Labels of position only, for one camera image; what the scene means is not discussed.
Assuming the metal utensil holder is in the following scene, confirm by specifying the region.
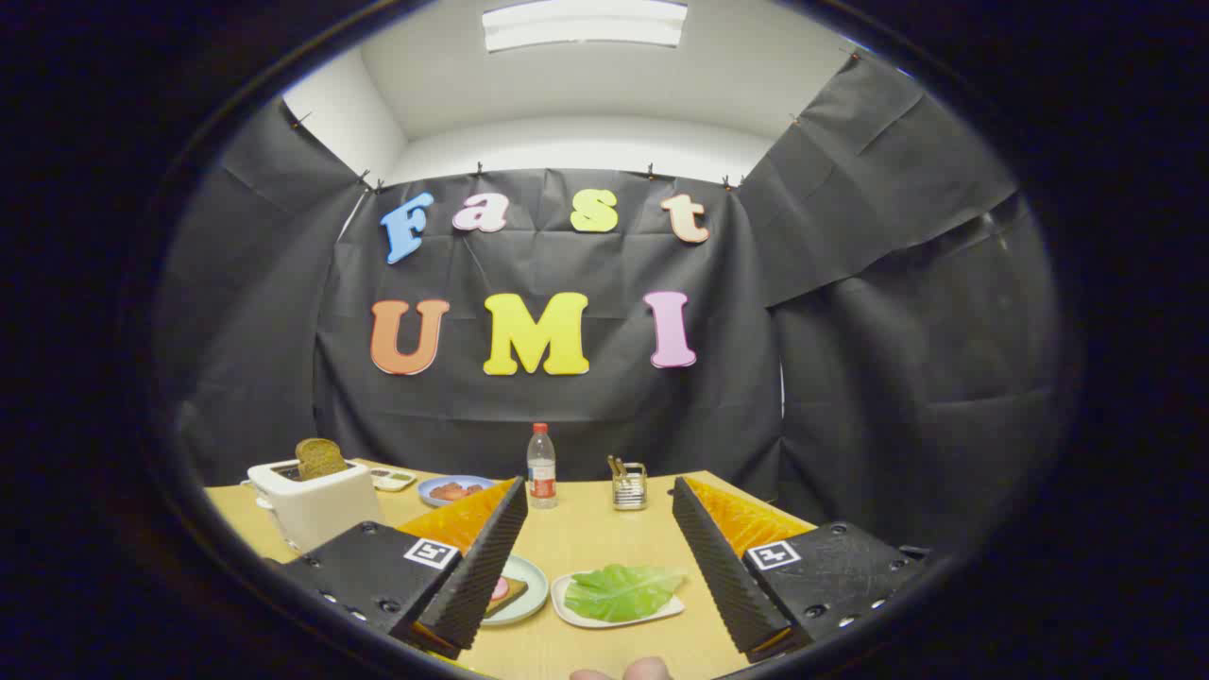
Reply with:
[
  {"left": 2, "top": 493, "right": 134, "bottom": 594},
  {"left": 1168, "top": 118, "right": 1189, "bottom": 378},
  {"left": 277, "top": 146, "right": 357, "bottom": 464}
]
[{"left": 612, "top": 461, "right": 649, "bottom": 512}]

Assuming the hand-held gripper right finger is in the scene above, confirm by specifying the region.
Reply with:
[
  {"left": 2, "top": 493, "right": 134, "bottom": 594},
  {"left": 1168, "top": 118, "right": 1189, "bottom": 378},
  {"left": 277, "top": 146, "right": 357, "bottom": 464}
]
[{"left": 673, "top": 477, "right": 931, "bottom": 664}]

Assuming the green lettuce leaf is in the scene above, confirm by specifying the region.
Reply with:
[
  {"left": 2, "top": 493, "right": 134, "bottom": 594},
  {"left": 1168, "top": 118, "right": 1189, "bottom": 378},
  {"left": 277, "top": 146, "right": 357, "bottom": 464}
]
[{"left": 565, "top": 564, "right": 689, "bottom": 623}]

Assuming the ceiling light panel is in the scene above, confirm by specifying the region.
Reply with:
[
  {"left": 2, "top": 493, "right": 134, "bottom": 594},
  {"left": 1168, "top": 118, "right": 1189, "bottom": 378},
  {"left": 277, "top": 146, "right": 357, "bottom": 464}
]
[{"left": 482, "top": 0, "right": 689, "bottom": 53}]

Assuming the pale green plate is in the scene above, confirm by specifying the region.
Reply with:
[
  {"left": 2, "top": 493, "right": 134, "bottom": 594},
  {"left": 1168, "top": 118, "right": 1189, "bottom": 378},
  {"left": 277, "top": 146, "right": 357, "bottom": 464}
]
[{"left": 482, "top": 554, "right": 550, "bottom": 627}]

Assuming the white toaster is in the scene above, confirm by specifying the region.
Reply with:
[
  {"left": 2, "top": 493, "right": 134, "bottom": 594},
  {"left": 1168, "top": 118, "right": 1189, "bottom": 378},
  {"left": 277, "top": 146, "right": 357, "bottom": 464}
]
[{"left": 247, "top": 458, "right": 386, "bottom": 553}]

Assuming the white rectangular plate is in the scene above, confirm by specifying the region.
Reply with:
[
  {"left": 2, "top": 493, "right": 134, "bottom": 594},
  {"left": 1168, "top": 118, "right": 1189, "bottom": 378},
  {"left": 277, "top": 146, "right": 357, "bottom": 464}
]
[{"left": 551, "top": 569, "right": 686, "bottom": 630}]

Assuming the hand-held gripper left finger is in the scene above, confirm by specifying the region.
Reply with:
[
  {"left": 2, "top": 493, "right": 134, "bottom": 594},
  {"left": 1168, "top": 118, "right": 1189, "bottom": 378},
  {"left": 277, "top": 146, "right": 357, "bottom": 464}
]
[{"left": 269, "top": 477, "right": 530, "bottom": 660}]

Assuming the blue plate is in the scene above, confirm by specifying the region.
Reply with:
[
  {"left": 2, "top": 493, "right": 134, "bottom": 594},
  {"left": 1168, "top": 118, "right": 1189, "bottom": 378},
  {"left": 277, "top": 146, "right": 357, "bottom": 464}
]
[{"left": 417, "top": 474, "right": 497, "bottom": 508}]

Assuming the brown toasted bread slice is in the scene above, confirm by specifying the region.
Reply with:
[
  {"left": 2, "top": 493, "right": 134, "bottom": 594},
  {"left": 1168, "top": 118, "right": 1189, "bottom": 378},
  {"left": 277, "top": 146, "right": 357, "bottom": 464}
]
[{"left": 295, "top": 438, "right": 349, "bottom": 481}]

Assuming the black backdrop cloth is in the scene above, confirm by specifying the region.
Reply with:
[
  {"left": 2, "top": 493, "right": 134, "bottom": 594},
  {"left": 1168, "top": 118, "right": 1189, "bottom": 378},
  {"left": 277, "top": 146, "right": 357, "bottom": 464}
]
[{"left": 156, "top": 52, "right": 1064, "bottom": 558}]

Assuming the clear red-capped water bottle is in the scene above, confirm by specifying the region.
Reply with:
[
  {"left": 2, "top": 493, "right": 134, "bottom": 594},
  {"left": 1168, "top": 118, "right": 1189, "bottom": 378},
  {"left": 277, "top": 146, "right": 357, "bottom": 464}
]
[{"left": 527, "top": 422, "right": 558, "bottom": 510}]

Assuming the bread slice with ham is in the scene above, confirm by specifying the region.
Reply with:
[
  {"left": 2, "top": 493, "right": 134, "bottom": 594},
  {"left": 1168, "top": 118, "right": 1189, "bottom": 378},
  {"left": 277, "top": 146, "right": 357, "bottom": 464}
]
[{"left": 486, "top": 576, "right": 528, "bottom": 620}]

